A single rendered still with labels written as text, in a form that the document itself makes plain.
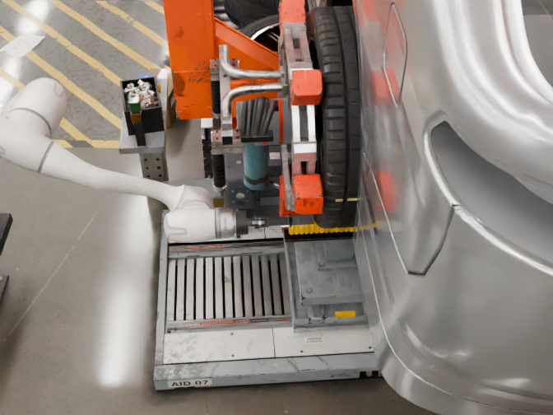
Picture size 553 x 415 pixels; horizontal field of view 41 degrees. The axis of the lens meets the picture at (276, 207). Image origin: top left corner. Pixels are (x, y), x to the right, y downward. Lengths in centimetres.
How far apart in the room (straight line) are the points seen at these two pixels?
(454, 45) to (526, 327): 48
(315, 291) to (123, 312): 75
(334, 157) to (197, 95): 89
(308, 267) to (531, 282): 151
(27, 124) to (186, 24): 67
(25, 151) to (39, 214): 112
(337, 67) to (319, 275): 92
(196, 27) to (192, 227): 73
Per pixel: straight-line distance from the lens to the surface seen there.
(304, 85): 189
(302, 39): 210
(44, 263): 307
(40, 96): 227
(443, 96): 116
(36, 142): 217
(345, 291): 258
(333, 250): 261
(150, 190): 229
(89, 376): 272
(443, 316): 138
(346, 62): 196
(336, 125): 191
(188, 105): 272
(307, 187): 197
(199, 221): 217
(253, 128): 198
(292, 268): 273
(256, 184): 251
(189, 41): 257
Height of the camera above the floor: 227
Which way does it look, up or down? 46 degrees down
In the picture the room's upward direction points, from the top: straight up
